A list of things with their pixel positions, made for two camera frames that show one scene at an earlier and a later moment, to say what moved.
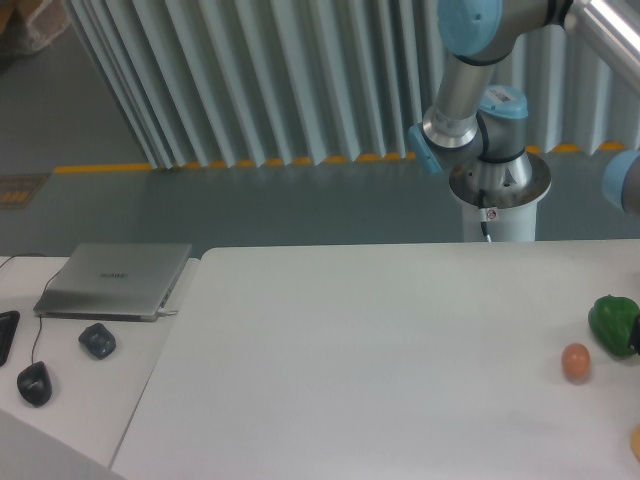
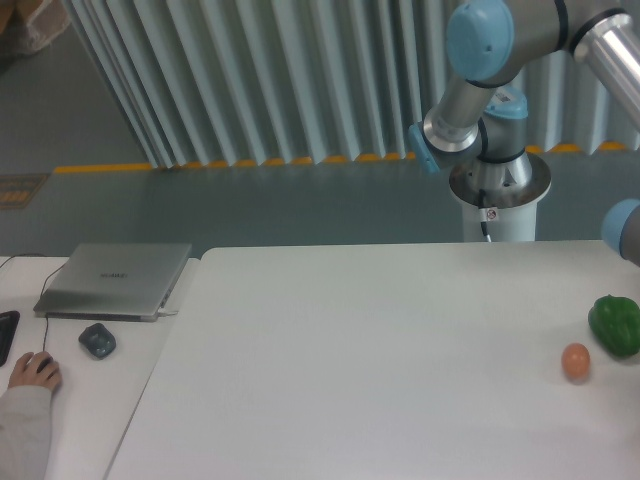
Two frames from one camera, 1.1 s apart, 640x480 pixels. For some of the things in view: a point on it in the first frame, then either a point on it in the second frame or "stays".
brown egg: [576, 362] stays
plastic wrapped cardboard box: [31, 25] stays
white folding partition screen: [251, 82] stays
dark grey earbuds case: [99, 340] stays
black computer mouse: [34, 384] → [59, 382]
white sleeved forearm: [29, 452] → [25, 428]
